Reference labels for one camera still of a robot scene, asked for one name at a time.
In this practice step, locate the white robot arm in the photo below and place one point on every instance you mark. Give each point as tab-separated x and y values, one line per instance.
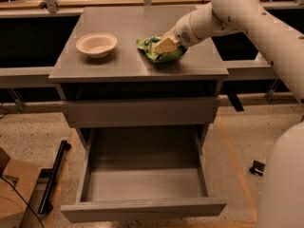
281	200

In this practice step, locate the brown cardboard box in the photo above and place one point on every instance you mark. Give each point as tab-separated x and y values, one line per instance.
17	183

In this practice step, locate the white paper bowl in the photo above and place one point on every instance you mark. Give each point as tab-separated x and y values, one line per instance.
96	45

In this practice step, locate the black metal floor bar left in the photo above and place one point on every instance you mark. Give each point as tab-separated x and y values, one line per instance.
51	175

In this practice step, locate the small black floor device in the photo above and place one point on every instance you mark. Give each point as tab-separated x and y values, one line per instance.
257	168

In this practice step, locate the green rice chip bag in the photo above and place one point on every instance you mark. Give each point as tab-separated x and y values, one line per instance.
146	45

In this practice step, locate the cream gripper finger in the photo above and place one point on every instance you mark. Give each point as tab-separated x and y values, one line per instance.
165	45

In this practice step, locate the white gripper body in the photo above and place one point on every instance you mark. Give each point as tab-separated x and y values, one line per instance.
179	32

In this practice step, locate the open grey middle drawer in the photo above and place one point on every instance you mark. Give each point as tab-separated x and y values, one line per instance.
146	172

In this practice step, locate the grey drawer cabinet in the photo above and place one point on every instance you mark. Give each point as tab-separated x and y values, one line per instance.
160	90

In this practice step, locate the closed grey top drawer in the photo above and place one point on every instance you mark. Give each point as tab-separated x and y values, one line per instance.
141	112

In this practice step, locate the grey metal rail shelf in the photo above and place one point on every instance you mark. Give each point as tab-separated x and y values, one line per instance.
25	75

